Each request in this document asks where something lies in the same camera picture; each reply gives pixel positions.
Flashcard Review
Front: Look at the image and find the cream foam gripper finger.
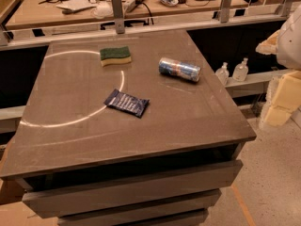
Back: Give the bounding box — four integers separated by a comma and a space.
261, 71, 301, 127

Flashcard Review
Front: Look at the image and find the blue silver redbull can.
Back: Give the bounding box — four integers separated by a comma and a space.
159, 57, 200, 82

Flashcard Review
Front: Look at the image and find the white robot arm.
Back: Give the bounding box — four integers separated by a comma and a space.
256, 13, 301, 128

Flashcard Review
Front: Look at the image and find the right clear sanitizer bottle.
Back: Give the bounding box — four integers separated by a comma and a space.
232, 57, 248, 82

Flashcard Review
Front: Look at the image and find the clear sanitizer bottle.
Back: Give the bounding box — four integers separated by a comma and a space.
232, 57, 248, 82
215, 62, 230, 85

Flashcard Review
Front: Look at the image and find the left clear sanitizer bottle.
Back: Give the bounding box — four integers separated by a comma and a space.
215, 62, 230, 85

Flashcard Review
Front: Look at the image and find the dark blue snack packet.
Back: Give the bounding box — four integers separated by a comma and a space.
103, 89, 149, 118

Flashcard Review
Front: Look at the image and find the green yellow sponge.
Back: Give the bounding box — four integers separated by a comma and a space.
100, 46, 132, 67

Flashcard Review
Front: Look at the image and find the white power strip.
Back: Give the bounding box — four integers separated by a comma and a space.
122, 0, 150, 13

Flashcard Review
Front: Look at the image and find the grey drawer cabinet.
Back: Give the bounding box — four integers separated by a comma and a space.
14, 142, 246, 226

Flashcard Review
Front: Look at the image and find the white paper sheet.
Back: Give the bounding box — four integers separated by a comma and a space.
56, 0, 96, 11

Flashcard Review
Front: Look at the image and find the wooden workbench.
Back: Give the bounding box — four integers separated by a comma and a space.
4, 0, 250, 31

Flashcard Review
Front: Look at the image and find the grey metal bracket post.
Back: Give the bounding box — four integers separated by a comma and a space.
111, 0, 125, 34

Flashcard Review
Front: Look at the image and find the aluminium frame rail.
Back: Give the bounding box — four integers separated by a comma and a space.
0, 2, 301, 51

